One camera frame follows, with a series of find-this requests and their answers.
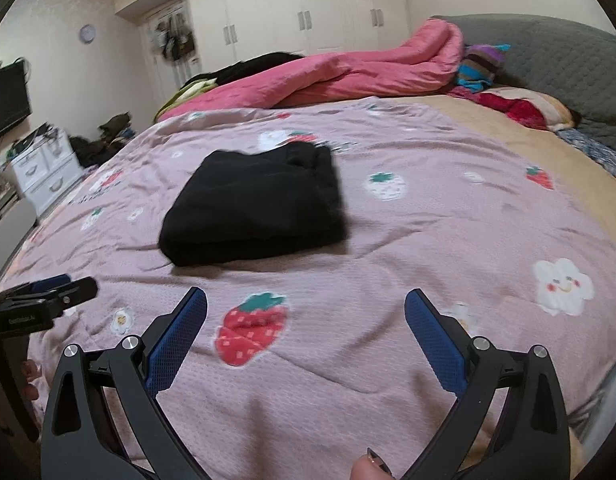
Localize person's right hand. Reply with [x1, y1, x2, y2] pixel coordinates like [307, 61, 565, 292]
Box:
[349, 448, 395, 480]

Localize green garment on bed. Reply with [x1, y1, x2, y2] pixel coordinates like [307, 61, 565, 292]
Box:
[153, 79, 218, 124]

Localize dark clothes pile on floor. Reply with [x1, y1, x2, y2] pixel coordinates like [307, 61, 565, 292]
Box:
[68, 112, 136, 169]

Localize striped colourful knit item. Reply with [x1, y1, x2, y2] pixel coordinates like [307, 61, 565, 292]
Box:
[457, 44, 510, 93]

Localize black garment with white lettering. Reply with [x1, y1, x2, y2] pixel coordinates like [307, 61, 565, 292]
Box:
[158, 142, 347, 268]

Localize person's left hand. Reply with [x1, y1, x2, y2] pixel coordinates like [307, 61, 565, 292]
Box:
[22, 360, 41, 401]

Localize round wall clock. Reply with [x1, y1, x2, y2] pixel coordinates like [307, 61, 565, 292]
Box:
[79, 24, 96, 44]

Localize pink strawberry print bedspread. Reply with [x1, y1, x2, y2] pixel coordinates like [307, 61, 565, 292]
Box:
[2, 96, 616, 479]

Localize white glossy wardrobe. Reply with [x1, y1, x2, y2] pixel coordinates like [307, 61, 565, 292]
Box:
[114, 0, 410, 72]

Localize white drawer cabinet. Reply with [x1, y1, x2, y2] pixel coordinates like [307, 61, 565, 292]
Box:
[5, 127, 84, 217]

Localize black wall television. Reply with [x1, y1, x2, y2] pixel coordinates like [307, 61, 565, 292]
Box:
[0, 60, 31, 138]

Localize pink quilt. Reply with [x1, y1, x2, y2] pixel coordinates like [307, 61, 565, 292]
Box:
[159, 18, 464, 120]

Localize black clothes on bed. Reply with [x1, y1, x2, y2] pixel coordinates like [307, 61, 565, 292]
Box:
[181, 52, 303, 89]

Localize hanging bags on door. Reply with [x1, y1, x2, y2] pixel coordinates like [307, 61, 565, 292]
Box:
[155, 10, 196, 63]

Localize grey quilted headboard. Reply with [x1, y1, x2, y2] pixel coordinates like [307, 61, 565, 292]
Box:
[443, 13, 616, 151]

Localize red patterned pillow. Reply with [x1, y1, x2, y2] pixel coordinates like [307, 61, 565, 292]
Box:
[450, 86, 581, 132]

